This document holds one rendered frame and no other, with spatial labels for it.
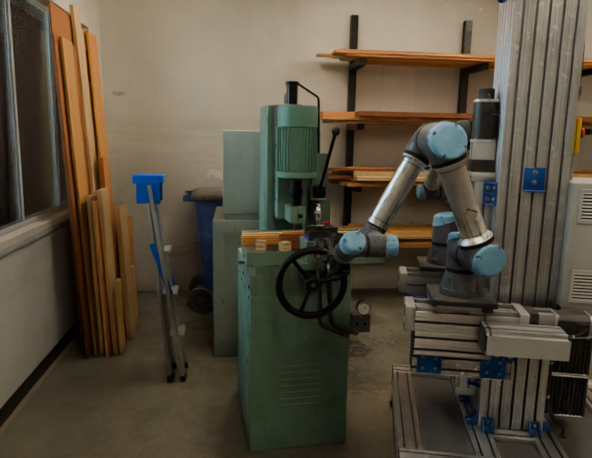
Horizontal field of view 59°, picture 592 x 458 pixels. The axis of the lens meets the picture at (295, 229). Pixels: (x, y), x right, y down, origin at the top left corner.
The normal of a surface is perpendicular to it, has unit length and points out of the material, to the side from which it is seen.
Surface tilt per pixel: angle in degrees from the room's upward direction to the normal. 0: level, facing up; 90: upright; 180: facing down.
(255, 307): 90
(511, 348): 90
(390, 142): 90
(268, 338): 90
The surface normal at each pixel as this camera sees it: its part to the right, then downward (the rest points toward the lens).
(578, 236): -0.15, 0.16
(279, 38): 0.11, 0.17
